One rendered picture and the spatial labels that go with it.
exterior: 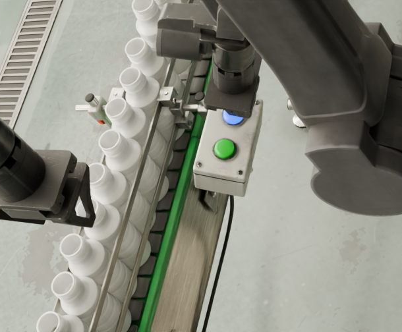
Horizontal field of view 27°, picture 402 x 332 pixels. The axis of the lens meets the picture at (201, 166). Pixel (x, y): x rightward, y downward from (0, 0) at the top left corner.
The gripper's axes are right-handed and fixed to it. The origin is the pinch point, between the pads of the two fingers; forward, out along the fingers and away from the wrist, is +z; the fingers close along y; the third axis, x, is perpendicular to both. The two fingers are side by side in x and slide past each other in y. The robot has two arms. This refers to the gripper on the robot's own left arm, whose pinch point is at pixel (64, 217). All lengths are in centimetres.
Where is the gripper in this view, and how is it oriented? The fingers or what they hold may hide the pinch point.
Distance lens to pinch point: 91.4
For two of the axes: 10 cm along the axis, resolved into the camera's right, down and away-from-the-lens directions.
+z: 3.6, 4.9, 7.9
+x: 2.3, -8.7, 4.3
